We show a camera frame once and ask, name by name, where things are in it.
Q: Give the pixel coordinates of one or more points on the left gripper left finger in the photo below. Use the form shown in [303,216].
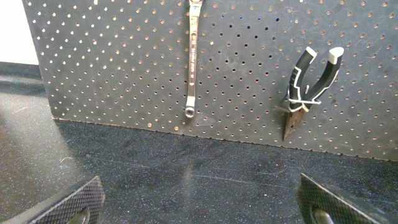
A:
[77,202]

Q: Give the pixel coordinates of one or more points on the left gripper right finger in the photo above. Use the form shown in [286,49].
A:
[323,202]

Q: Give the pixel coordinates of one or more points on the black and white pliers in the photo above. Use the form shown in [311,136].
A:
[297,84]

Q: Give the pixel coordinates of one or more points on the wrench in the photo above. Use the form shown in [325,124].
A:
[192,62]

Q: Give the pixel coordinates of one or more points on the black pegboard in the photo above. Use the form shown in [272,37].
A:
[124,77]

